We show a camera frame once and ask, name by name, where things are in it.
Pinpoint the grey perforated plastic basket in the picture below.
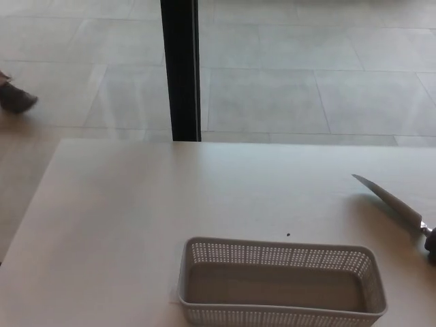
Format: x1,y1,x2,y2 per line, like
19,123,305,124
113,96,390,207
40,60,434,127
176,236,388,327

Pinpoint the brown shoe of person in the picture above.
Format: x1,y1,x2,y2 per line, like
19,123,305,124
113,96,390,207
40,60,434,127
0,69,39,114

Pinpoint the black vertical window frame post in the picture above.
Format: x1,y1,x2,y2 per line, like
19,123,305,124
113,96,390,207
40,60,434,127
160,0,202,142

